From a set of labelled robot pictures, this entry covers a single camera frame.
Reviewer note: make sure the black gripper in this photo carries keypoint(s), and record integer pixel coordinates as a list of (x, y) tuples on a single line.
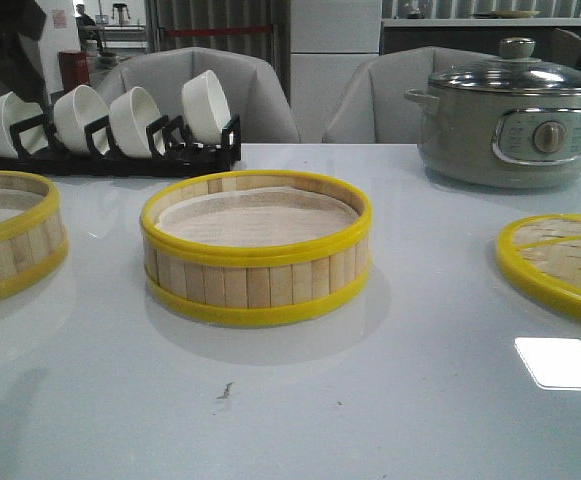
[(20, 19)]

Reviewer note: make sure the bamboo steamer drawer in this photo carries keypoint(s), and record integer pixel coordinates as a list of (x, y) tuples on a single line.
[(257, 286), (34, 243)]

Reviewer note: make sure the bamboo steamer lid yellow rim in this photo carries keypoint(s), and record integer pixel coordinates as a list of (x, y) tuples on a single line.
[(541, 257)]

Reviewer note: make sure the red fire extinguisher box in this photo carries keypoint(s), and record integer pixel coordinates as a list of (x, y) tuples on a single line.
[(73, 68)]

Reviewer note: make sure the person in background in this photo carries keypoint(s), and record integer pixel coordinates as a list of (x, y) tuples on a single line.
[(83, 20)]

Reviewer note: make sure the white bowl far left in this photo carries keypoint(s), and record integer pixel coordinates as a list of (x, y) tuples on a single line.
[(13, 110)]

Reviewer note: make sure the black bowl rack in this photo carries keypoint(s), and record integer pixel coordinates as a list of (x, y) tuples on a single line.
[(173, 153)]

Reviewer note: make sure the white bowl right upright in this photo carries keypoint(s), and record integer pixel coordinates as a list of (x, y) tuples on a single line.
[(205, 107)]

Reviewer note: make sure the grey chair left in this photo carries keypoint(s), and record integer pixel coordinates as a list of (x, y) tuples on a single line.
[(251, 86)]

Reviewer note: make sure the grey chair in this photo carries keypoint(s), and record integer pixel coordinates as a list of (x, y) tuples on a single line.
[(373, 108), (251, 86)]

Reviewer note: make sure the white paper liner center drawer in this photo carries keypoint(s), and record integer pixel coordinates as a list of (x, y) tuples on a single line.
[(260, 217)]

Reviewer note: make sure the white cabinet background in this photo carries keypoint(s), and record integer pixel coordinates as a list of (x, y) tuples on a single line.
[(328, 41)]

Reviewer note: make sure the grey chair right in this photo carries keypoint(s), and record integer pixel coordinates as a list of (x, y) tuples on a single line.
[(373, 108)]

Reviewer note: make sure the grey electric cooking pot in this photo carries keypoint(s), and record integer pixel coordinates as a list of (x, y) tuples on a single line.
[(503, 140)]

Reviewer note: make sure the glass pot lid grey knob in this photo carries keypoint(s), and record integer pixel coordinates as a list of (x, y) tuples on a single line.
[(514, 71)]

